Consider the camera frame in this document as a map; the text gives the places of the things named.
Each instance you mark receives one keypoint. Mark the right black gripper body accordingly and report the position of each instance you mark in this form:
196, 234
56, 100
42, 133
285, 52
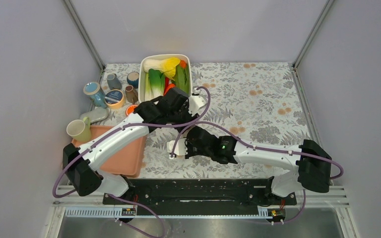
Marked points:
193, 150

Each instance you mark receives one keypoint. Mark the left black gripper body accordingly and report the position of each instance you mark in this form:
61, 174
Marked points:
181, 116

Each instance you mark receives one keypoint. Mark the orange mug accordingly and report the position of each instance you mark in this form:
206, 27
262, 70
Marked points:
130, 109

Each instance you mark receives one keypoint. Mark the brown mug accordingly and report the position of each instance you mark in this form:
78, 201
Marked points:
131, 94

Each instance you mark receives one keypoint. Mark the light blue glazed mug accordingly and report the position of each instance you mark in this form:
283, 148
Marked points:
94, 91

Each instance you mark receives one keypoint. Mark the light green mug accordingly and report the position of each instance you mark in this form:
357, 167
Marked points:
79, 129

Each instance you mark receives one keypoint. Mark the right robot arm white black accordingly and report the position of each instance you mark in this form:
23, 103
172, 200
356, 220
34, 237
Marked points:
308, 165

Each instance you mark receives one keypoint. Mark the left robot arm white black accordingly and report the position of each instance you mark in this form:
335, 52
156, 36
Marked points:
82, 165

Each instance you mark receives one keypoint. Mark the dark blue mug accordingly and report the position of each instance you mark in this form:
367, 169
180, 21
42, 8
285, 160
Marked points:
133, 79

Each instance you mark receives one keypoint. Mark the grey mug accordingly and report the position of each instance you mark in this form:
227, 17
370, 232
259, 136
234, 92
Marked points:
113, 82

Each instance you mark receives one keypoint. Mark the orange carrot toy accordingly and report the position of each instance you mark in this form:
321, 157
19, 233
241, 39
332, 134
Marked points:
168, 87

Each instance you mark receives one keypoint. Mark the green leafy vegetable toy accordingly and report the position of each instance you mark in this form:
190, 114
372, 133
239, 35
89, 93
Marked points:
181, 80

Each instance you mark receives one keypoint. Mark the red chili toy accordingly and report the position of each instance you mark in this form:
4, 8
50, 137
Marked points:
167, 81

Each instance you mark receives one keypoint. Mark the bok choy toy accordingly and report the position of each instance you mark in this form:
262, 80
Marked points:
154, 84

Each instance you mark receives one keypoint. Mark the napa cabbage toy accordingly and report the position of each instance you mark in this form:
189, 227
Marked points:
166, 66

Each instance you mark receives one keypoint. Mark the white vegetable tray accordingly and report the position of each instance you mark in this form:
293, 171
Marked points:
185, 63

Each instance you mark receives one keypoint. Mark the pink plastic tray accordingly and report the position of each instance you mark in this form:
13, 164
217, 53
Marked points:
127, 161

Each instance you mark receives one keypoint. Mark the floral table mat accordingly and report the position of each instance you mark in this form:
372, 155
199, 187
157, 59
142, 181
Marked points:
256, 101

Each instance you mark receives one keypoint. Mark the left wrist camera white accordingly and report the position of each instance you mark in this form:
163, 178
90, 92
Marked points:
196, 102

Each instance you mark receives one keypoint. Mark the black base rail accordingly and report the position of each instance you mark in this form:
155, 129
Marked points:
204, 197

